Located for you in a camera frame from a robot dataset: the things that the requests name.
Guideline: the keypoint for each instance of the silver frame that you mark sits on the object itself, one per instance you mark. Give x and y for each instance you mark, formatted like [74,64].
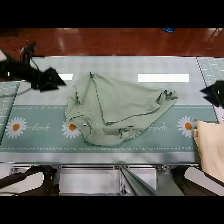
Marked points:
[90,180]

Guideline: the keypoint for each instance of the cream garment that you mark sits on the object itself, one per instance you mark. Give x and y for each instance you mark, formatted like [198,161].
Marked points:
[211,146]

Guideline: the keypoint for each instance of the pale green shirt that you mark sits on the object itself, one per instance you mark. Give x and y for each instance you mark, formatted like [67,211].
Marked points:
[123,106]

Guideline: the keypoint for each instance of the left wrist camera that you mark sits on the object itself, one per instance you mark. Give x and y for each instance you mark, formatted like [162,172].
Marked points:
[28,50]

